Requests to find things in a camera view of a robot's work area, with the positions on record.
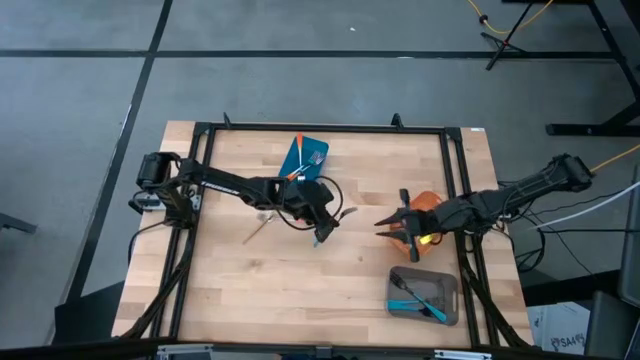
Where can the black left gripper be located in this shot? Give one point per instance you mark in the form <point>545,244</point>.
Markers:
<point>307,200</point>

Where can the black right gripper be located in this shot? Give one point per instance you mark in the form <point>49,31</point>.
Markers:
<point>430,222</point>

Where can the gold fork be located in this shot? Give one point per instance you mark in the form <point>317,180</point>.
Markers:
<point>252,235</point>

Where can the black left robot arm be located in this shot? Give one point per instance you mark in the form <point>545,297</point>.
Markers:
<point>225,186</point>

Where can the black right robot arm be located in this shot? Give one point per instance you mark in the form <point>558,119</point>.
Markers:
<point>525,192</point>

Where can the orange plastic bin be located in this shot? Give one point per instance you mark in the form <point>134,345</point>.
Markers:
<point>427,199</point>

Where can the grey plastic bin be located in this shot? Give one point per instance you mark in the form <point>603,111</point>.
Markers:
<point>440,285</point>

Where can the teal plastic bin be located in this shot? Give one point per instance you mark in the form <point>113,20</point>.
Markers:
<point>315,145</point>

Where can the white cardboard box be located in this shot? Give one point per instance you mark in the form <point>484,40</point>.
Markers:
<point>560,330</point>

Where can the black tripod stand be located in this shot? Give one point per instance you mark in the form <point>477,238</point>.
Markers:
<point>505,44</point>

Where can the dark grey case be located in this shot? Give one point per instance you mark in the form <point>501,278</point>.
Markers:
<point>610,325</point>

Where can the black floor plate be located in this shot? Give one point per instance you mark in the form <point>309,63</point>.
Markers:
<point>85,315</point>

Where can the black furniture leg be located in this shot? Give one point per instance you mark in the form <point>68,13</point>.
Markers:
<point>15,222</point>

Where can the black aluminium table frame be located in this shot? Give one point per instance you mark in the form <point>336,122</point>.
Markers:
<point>350,127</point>

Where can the black table leg frame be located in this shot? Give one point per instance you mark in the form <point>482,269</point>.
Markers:
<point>590,130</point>

